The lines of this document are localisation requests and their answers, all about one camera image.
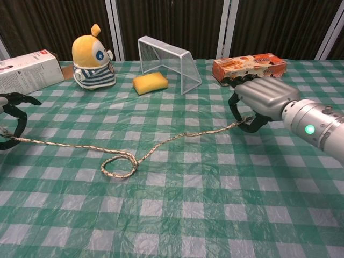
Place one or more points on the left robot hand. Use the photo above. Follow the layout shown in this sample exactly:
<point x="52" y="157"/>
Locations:
<point x="12" y="118"/>

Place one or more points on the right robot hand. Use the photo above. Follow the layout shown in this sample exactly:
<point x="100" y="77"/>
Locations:
<point x="264" y="96"/>

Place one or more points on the orange biscuit box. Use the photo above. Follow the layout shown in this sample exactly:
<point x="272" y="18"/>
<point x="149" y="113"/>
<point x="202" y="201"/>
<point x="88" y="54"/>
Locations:
<point x="248" y="65"/>

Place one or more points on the white printed carton box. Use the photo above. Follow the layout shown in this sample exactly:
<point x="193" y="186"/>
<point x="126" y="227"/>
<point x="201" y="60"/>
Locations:
<point x="28" y="74"/>

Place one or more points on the yellow plush toy striped shirt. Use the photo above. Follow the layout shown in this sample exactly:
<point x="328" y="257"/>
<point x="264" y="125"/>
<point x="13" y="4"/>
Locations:
<point x="91" y="64"/>

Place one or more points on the yellow sponge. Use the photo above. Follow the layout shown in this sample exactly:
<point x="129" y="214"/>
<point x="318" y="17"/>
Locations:
<point x="150" y="82"/>

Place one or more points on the green white checkered tablecloth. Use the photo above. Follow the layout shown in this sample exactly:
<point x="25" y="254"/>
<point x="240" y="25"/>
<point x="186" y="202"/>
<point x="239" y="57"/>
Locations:
<point x="188" y="188"/>

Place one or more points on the white partition frame post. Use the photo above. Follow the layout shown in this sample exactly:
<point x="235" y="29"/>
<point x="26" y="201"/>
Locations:
<point x="227" y="28"/>
<point x="330" y="37"/>
<point x="4" y="51"/>
<point x="115" y="29"/>

